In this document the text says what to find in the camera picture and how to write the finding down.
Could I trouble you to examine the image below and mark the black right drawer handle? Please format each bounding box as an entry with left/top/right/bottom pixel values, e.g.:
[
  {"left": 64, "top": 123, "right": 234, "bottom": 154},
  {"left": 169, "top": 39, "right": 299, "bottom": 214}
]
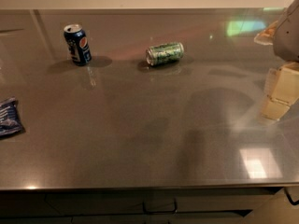
[{"left": 284, "top": 188, "right": 299, "bottom": 206}]

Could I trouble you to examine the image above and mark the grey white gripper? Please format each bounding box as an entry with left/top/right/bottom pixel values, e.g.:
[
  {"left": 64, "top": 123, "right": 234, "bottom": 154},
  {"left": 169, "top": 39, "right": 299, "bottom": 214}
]
[{"left": 254, "top": 0, "right": 299, "bottom": 120}]

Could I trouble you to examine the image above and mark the blue Pepsi can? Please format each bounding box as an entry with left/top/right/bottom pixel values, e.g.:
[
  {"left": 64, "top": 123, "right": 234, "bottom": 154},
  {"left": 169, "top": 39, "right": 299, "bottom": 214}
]
[{"left": 64, "top": 24, "right": 92, "bottom": 66}]

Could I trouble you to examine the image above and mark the green soda can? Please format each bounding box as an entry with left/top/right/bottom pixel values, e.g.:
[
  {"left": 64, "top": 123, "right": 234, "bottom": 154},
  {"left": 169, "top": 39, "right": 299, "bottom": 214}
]
[{"left": 146, "top": 42, "right": 184, "bottom": 66}]

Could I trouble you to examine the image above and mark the blue snack bag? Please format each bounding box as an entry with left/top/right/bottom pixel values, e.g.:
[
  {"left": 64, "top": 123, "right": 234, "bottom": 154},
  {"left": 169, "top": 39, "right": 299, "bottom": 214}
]
[{"left": 0, "top": 97, "right": 23, "bottom": 137}]

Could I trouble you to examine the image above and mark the black drawer handle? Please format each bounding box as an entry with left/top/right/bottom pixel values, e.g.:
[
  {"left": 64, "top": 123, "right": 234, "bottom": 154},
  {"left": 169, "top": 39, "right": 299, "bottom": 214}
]
[
  {"left": 142, "top": 199, "right": 178, "bottom": 215},
  {"left": 284, "top": 188, "right": 299, "bottom": 206}
]

